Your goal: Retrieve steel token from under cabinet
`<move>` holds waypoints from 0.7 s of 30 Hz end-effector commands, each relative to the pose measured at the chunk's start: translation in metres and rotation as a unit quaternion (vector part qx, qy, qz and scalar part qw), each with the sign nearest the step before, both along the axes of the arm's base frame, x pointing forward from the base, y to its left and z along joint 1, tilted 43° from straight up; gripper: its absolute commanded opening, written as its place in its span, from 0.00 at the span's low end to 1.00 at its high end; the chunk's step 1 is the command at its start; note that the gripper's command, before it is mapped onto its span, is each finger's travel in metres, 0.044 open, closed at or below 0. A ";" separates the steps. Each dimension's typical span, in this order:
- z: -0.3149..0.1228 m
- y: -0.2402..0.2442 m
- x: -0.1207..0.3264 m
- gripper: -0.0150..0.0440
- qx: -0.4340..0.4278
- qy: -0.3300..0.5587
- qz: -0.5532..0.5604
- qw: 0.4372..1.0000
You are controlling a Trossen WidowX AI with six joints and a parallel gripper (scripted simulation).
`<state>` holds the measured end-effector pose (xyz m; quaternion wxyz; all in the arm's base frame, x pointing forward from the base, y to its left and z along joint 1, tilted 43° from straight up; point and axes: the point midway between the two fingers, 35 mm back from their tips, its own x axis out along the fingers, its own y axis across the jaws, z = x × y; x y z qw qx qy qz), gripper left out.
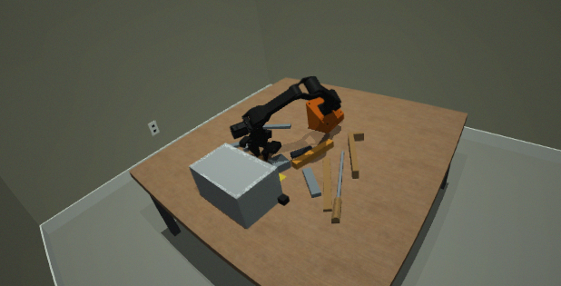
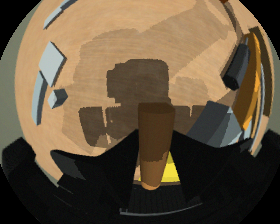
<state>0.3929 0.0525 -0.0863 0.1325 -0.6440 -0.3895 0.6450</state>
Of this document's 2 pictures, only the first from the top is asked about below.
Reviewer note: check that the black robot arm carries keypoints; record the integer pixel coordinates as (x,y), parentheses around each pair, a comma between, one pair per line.
(261,114)

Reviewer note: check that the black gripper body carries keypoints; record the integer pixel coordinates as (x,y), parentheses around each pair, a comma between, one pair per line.
(258,139)

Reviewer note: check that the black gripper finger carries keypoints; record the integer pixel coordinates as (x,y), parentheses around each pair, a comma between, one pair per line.
(255,151)
(265,155)

